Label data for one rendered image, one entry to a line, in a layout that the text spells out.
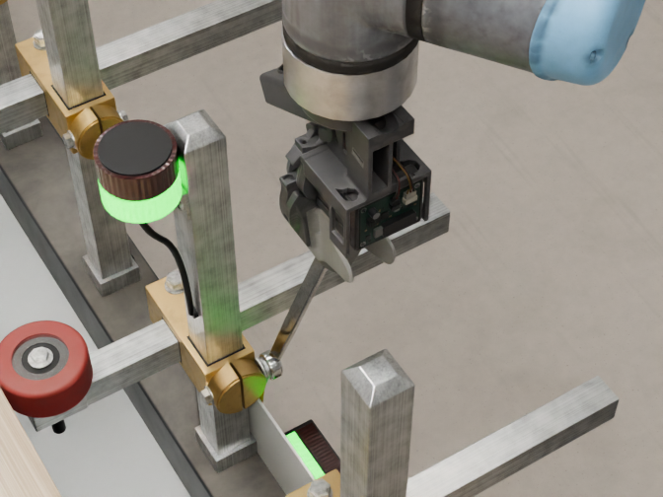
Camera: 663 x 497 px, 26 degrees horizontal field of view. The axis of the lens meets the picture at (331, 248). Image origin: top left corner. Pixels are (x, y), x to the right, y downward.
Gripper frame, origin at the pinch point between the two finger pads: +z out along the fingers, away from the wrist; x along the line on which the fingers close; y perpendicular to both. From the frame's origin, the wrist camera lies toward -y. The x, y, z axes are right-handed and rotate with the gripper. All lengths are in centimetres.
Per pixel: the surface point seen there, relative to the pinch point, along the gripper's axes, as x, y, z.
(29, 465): -27.2, -2.4, 11.7
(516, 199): 78, -66, 101
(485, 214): 72, -66, 101
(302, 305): -1.9, -2.3, 7.9
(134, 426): -12.7, -19.4, 39.5
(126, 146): -13.0, -7.4, -12.5
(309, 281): -1.2, -2.2, 5.2
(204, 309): -9.3, -5.5, 6.9
